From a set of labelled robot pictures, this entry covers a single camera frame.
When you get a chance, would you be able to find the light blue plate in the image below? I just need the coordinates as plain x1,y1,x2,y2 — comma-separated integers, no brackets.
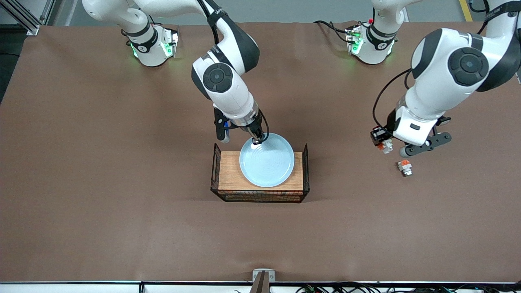
239,133,295,188

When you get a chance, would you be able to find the wooden board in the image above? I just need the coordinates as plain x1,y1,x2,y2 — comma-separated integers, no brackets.
219,151,304,191

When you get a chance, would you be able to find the grey base connector box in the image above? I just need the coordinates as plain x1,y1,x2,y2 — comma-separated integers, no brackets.
345,24,363,55
161,25,180,58

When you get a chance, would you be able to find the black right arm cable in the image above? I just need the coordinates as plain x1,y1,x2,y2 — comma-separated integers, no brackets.
258,109,270,143

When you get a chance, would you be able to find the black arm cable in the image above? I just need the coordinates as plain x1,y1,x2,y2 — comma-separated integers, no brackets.
258,109,270,143
372,67,414,129

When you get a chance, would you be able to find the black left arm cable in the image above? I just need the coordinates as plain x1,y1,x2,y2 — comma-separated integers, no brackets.
372,67,414,129

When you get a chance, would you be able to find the black wire basket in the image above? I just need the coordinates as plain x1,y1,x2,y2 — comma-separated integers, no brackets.
210,142,310,203

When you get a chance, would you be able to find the black base cable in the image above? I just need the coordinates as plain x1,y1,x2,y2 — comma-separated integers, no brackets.
313,20,350,43

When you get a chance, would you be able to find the grey metal bracket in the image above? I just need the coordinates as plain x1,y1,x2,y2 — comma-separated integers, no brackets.
252,269,275,283

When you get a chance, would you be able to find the dark tapered post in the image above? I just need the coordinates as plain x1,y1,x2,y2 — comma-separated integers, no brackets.
249,271,271,293

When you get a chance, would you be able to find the black cable bundle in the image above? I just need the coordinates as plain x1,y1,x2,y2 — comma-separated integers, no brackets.
234,282,521,293

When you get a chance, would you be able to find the white table edge rail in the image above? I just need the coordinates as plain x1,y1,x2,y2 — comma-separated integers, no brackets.
0,281,521,293

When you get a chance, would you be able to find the aluminium frame profile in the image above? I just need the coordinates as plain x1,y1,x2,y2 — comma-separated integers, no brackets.
0,0,41,36

